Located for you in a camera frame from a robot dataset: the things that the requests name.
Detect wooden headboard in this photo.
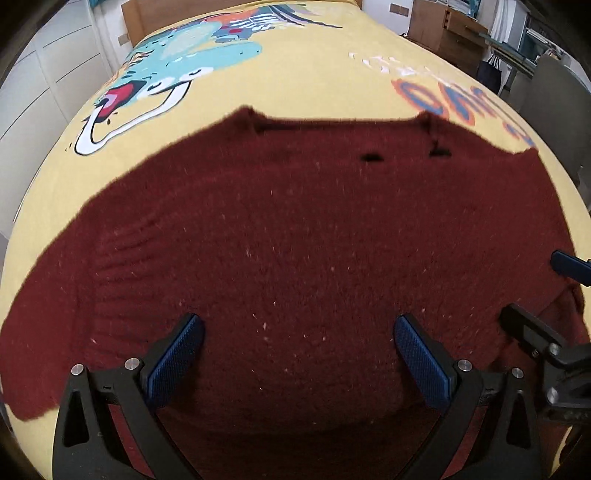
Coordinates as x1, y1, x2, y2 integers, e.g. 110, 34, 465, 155
121, 0, 362, 48

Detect yellow printed blanket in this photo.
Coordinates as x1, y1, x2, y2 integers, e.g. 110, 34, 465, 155
0, 0, 591, 480

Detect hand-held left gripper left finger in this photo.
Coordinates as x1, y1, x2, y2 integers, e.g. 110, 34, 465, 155
53, 313, 206, 480

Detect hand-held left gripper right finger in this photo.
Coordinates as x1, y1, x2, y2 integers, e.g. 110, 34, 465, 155
393, 314, 543, 480

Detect dark bag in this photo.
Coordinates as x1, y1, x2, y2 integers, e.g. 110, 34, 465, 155
475, 58, 504, 96

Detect white wardrobe doors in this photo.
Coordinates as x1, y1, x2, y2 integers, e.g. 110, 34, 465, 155
0, 0, 136, 243

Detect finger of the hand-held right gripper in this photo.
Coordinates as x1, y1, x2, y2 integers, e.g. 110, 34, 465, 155
551, 250, 591, 288
499, 303, 570, 365

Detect dark red knit sweater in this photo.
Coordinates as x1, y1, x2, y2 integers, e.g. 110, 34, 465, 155
0, 105, 591, 480

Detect wooden cabinet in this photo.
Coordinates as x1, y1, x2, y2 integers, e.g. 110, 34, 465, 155
409, 0, 490, 75

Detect grey chair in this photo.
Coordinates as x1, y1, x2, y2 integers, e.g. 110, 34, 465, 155
516, 52, 591, 206

